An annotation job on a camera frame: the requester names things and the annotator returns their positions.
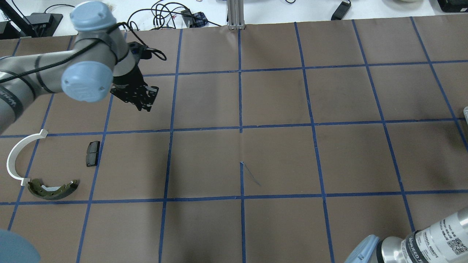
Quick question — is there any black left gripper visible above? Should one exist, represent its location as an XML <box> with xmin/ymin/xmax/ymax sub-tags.
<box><xmin>110</xmin><ymin>65</ymin><xmax>159</xmax><ymax>112</ymax></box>

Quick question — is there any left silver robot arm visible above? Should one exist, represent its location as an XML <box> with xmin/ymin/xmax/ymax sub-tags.
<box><xmin>0</xmin><ymin>1</ymin><xmax>167</xmax><ymax>133</ymax></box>

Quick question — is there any dark brake pad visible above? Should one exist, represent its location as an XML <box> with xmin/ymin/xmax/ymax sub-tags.
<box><xmin>86</xmin><ymin>141</ymin><xmax>101</xmax><ymax>167</ymax></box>

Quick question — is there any olive brake shoe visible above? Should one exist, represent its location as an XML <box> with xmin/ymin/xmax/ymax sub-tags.
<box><xmin>28</xmin><ymin>179</ymin><xmax>80</xmax><ymax>201</ymax></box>

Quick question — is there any white curved plastic part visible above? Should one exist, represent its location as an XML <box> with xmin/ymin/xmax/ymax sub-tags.
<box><xmin>5</xmin><ymin>129</ymin><xmax>49</xmax><ymax>186</ymax></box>

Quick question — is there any black power adapter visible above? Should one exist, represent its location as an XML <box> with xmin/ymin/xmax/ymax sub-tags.
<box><xmin>331</xmin><ymin>0</ymin><xmax>352</xmax><ymax>20</ymax></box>

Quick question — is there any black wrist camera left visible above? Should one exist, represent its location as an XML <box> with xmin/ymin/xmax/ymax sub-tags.
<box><xmin>127</xmin><ymin>41</ymin><xmax>152</xmax><ymax>64</ymax></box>

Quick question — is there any aluminium frame post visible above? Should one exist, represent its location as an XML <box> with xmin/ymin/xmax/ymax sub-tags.
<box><xmin>226</xmin><ymin>0</ymin><xmax>245</xmax><ymax>30</ymax></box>

